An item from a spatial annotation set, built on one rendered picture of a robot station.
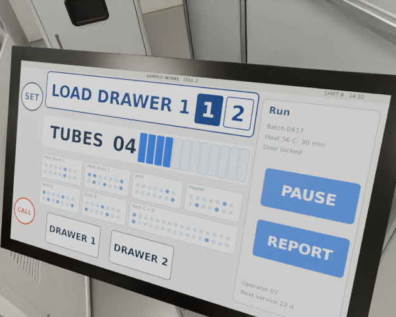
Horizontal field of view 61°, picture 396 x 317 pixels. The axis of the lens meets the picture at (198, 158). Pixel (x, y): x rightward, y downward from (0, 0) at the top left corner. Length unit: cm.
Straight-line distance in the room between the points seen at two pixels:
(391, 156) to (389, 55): 57
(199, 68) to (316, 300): 29
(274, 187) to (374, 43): 64
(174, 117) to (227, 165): 9
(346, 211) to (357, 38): 68
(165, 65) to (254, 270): 27
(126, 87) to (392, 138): 31
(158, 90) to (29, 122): 21
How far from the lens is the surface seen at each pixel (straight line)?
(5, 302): 97
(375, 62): 97
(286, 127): 38
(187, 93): 41
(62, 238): 53
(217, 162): 40
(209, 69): 40
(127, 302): 158
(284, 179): 39
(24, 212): 57
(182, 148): 41
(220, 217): 41
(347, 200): 39
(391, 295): 162
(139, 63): 44
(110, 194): 47
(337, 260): 41
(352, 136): 38
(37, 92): 54
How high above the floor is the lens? 139
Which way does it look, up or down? 45 degrees down
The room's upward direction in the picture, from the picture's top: 9 degrees counter-clockwise
